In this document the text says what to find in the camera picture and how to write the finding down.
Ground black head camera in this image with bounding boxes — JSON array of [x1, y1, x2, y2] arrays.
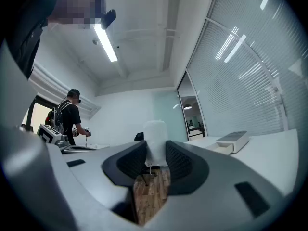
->
[[100, 9, 117, 30]]

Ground person's black shirt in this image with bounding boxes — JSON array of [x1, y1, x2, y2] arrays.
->
[[4, 0, 64, 79]]

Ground white window blinds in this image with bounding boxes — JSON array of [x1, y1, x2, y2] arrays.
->
[[186, 0, 300, 137]]

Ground white grey-topped storage box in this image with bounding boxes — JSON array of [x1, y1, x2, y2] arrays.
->
[[206, 130, 250, 155]]

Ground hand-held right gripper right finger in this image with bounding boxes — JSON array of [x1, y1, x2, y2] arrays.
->
[[144, 140, 288, 231]]

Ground long ceiling light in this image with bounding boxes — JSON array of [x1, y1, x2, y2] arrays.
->
[[92, 24, 119, 63]]

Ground frosted glass door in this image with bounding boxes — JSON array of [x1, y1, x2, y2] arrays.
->
[[153, 90, 189, 143]]

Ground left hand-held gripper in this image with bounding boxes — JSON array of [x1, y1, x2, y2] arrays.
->
[[37, 123, 71, 153]]

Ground white cylindrical object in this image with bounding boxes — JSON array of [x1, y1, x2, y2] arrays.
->
[[143, 120, 167, 166]]

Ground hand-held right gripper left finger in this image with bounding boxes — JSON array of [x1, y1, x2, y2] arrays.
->
[[47, 140, 148, 231]]

